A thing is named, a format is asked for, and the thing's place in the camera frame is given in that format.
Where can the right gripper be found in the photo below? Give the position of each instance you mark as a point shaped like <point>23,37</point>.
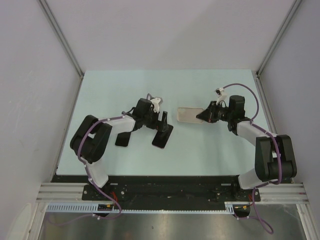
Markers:
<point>208,115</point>

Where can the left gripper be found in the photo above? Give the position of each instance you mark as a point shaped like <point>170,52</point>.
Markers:
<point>159,125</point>

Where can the bare phone purple edge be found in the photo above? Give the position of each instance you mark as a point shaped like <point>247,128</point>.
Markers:
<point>161,138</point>

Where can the bare phone silver edge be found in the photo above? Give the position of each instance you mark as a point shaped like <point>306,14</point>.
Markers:
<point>122,139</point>

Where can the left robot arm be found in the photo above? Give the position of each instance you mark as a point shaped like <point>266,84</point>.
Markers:
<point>91,138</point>

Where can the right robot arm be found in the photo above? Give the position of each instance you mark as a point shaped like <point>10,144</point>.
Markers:
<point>244,127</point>

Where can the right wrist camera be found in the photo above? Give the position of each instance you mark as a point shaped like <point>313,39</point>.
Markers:
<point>221,95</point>

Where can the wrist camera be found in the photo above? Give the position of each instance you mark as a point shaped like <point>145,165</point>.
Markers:
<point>221,95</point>
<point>156,101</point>

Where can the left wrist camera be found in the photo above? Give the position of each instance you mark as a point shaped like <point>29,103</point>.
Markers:
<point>156,101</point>

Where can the right side aluminium rail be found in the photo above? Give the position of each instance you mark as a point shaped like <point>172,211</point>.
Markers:
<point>265,105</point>

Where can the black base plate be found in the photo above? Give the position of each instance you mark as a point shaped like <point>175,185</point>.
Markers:
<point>168,193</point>

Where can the right aluminium corner post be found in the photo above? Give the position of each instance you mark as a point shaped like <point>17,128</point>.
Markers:
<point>289,17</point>

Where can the aluminium corner post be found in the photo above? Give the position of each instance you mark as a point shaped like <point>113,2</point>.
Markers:
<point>289,17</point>
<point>57,30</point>

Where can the left aluminium corner post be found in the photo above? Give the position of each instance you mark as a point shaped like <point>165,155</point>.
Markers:
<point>57,30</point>

